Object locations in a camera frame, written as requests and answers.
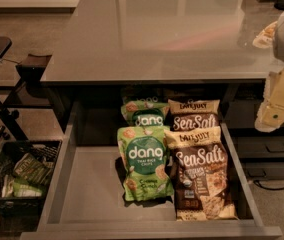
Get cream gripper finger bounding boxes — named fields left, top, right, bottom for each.
left=252, top=21, right=277, bottom=49
left=255, top=68, right=284, bottom=132

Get green dang chip bag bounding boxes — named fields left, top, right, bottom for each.
left=117, top=126, right=173, bottom=202
left=121, top=101, right=169, bottom=126
left=121, top=86, right=163, bottom=104

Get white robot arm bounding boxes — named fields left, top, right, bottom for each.
left=253, top=11, right=284, bottom=132

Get rear brown sea salt bag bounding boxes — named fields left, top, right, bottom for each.
left=168, top=100, right=220, bottom=131

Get brown sea salt bag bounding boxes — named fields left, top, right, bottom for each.
left=164, top=126, right=236, bottom=221
left=168, top=100, right=220, bottom=131

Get front brown sea salt bag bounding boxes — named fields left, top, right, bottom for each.
left=164, top=126, right=236, bottom=221

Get grey counter cabinet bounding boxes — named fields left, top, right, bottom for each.
left=41, top=0, right=284, bottom=128

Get open grey top drawer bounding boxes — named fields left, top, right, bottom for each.
left=21, top=102, right=282, bottom=240

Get green snack bag in crate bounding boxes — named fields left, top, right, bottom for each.
left=13, top=153, right=52, bottom=186

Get closed dark side drawers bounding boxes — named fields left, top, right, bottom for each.
left=221, top=83, right=284, bottom=180

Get dark brown chair seat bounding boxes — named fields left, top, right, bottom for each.
left=16, top=54, right=51, bottom=83

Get light green packet in crate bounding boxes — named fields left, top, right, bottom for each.
left=13, top=178, right=46, bottom=197

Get black plastic crate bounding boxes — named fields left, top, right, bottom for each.
left=0, top=140, right=61, bottom=216

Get white packet in crate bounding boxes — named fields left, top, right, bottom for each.
left=1, top=175, right=14, bottom=198

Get black cable on floor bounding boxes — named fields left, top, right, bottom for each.
left=252, top=179, right=284, bottom=192

